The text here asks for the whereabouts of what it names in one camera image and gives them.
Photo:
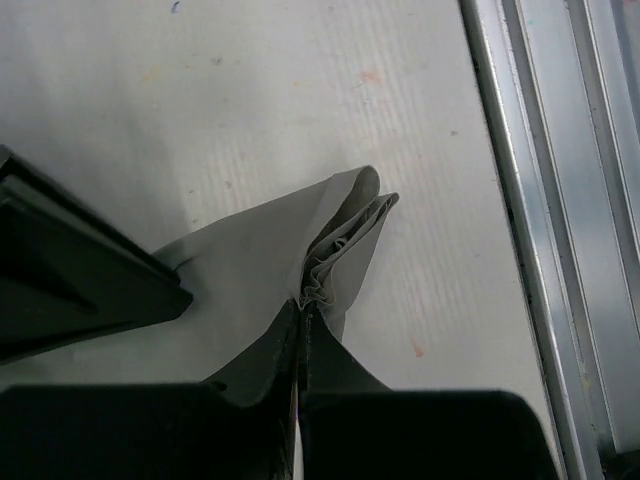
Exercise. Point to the aluminium mounting rail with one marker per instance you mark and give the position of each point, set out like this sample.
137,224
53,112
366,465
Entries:
559,81

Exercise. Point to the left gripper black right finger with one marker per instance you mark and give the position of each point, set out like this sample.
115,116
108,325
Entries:
354,427

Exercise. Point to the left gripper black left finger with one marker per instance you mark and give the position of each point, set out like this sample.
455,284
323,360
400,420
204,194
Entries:
235,424

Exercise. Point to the grey underwear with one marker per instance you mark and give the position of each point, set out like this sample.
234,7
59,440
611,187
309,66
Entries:
310,247

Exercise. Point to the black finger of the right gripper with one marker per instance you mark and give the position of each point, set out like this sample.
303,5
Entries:
67,275

